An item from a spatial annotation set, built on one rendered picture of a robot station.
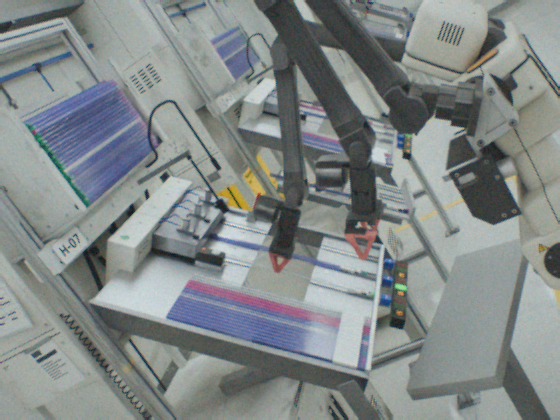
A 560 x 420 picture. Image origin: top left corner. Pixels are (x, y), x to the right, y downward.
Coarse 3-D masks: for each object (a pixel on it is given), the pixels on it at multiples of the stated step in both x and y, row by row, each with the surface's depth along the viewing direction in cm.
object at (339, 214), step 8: (336, 208) 235; (344, 208) 234; (336, 216) 235; (344, 216) 235; (344, 224) 236; (344, 232) 237; (384, 288) 244; (392, 288) 244; (408, 320) 248; (408, 328) 249; (416, 328) 249; (408, 336) 251; (416, 336) 250; (416, 360) 272
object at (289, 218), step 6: (282, 204) 176; (276, 210) 175; (282, 210) 175; (288, 210) 175; (294, 210) 175; (276, 216) 177; (282, 216) 175; (288, 216) 174; (294, 216) 174; (282, 222) 175; (288, 222) 174; (294, 222) 175; (288, 228) 175; (294, 228) 176
